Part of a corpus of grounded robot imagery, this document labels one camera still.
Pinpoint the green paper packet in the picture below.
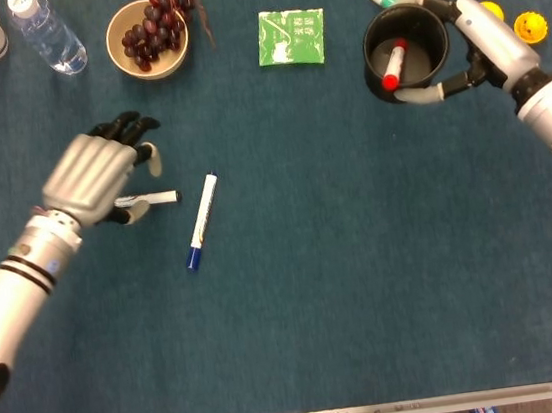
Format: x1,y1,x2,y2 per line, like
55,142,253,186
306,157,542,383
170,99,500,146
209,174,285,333
252,3,331,72

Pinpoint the dark red grape bunch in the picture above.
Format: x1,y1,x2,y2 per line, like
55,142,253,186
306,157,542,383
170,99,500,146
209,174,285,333
116,0,219,76

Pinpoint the clear unlabelled water bottle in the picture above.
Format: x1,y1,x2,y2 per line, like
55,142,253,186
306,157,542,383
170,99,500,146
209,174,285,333
6,0,90,83

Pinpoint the blue table cloth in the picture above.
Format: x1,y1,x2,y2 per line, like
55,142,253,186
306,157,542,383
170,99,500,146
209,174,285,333
0,0,552,413

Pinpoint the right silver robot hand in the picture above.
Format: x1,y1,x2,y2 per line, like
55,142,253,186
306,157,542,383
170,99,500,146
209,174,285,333
381,0,552,110

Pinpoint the black capped white marker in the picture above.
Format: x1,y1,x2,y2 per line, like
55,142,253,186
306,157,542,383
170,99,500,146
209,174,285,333
112,188,184,212

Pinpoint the small yellow toy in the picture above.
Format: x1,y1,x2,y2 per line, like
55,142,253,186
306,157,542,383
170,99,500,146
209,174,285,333
511,9,551,46

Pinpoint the beige bowl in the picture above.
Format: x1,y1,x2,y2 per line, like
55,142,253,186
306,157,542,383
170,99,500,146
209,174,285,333
101,0,195,87

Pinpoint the blue capped white marker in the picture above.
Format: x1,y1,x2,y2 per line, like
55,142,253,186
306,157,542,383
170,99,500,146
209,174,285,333
174,171,230,274

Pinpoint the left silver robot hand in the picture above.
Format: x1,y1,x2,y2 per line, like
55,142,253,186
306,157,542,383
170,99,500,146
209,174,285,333
32,107,174,237

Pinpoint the black cup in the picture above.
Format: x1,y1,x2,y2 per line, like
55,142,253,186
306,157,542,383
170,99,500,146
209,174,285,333
356,0,458,105

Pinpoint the red capped white marker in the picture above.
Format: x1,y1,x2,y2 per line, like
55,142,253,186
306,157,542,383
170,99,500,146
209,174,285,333
376,37,415,93

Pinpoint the yellow ball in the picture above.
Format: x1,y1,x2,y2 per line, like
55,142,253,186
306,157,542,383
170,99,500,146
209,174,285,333
480,0,506,24

